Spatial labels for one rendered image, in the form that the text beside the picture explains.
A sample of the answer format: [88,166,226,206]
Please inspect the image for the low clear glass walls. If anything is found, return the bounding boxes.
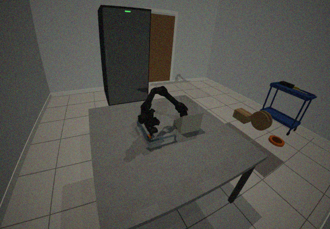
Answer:
[137,122,176,148]

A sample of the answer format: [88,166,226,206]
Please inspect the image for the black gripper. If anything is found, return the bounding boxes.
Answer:
[144,119,158,136]

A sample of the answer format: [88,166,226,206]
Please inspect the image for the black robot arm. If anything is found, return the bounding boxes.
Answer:
[138,86,188,126]

